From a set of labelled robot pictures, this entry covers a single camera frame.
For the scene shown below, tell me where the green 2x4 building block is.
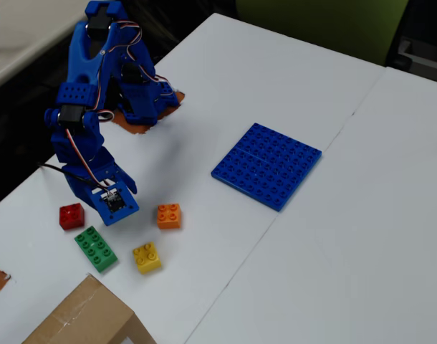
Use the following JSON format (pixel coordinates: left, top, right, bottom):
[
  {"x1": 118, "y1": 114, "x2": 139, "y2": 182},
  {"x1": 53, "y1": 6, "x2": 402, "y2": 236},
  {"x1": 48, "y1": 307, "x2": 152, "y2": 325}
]
[{"x1": 74, "y1": 225, "x2": 118, "y2": 274}]

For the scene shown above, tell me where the black cable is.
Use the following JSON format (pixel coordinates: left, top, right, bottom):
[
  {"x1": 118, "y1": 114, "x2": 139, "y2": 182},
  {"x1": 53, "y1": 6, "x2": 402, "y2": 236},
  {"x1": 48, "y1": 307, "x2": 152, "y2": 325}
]
[{"x1": 37, "y1": 162, "x2": 112, "y2": 191}]

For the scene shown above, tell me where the yellow 2x2 building block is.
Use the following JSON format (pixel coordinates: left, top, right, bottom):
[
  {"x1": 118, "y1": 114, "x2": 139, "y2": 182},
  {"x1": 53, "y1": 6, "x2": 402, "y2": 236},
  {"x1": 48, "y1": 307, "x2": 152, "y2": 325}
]
[{"x1": 132, "y1": 242, "x2": 163, "y2": 275}]

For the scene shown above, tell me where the grey metal furniture leg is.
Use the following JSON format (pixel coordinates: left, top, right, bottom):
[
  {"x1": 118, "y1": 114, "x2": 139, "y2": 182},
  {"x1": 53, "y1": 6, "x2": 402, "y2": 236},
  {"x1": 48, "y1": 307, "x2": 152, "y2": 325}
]
[{"x1": 397, "y1": 35, "x2": 437, "y2": 85}]

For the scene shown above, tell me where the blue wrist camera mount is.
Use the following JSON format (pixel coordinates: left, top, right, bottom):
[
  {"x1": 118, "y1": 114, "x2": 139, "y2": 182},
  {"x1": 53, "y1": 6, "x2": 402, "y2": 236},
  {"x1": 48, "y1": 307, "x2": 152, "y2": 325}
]
[{"x1": 89, "y1": 180, "x2": 140, "y2": 227}]

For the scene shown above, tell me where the white foam board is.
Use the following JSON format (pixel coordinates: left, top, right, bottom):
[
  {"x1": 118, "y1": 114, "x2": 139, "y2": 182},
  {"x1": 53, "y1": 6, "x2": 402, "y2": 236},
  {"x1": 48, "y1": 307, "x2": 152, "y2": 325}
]
[
  {"x1": 185, "y1": 66, "x2": 437, "y2": 344},
  {"x1": 0, "y1": 13, "x2": 386, "y2": 344}
]

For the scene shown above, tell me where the red 2x2 building block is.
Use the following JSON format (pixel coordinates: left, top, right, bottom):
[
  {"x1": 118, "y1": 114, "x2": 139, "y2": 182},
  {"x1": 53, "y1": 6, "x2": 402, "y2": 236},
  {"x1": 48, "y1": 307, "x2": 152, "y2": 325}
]
[{"x1": 59, "y1": 202, "x2": 86, "y2": 231}]

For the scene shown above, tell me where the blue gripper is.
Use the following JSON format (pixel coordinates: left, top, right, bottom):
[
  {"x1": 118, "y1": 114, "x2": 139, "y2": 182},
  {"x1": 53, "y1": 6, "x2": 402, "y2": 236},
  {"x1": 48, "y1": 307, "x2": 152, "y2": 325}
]
[{"x1": 62, "y1": 145, "x2": 138, "y2": 213}]

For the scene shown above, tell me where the blue 8x8 building plate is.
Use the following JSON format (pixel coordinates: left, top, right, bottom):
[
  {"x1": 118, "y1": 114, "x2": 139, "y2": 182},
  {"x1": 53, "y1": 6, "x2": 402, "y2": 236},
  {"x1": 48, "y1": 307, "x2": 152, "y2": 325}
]
[{"x1": 210, "y1": 122, "x2": 322, "y2": 213}]

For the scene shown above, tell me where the brown cardboard box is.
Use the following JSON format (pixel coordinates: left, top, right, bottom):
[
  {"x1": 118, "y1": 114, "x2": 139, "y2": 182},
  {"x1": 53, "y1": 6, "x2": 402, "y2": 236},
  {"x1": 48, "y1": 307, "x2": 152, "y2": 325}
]
[{"x1": 21, "y1": 274, "x2": 158, "y2": 344}]

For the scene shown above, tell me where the orange 2x2 building block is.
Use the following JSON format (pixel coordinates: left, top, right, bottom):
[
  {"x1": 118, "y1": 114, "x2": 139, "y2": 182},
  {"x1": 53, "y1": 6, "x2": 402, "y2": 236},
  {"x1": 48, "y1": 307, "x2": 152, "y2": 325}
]
[{"x1": 156, "y1": 203, "x2": 182, "y2": 231}]

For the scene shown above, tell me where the green chair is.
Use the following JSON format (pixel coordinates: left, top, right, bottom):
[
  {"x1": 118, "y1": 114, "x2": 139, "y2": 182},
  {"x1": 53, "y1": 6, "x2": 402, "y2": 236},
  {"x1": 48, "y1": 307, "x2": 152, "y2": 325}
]
[{"x1": 235, "y1": 0, "x2": 409, "y2": 67}]

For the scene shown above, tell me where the white background desk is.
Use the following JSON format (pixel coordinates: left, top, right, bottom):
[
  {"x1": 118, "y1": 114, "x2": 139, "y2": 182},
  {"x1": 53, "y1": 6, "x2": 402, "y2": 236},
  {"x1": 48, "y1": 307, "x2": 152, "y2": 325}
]
[{"x1": 0, "y1": 0, "x2": 90, "y2": 95}]

